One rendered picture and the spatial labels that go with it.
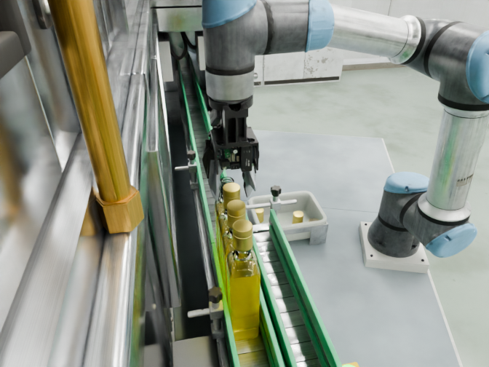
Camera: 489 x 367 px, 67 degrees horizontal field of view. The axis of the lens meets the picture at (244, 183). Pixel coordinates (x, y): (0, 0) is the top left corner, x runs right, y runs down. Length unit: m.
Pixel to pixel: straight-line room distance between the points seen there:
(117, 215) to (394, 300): 0.94
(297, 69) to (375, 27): 4.06
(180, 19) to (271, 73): 3.19
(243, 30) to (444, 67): 0.43
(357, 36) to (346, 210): 0.74
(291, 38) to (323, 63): 4.37
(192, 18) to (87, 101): 1.43
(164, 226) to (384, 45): 0.54
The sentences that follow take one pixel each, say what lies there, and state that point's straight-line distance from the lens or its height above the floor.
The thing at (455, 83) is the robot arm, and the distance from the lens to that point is 0.82.
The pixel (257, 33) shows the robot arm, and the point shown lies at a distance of 0.55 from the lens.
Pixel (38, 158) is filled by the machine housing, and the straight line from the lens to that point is 0.23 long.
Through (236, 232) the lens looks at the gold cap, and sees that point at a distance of 0.61.
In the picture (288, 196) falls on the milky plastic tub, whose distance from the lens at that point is 1.26.
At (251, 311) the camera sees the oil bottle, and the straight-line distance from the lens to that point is 0.74.
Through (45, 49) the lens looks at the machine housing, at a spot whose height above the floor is 1.50.
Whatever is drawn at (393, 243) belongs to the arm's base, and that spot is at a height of 0.83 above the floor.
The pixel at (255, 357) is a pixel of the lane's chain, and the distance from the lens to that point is 0.80.
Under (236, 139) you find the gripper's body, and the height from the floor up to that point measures 1.30.
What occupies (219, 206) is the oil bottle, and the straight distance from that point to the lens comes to 0.79.
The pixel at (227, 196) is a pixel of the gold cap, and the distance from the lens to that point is 0.71.
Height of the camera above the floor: 1.56
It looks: 34 degrees down
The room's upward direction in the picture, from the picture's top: straight up
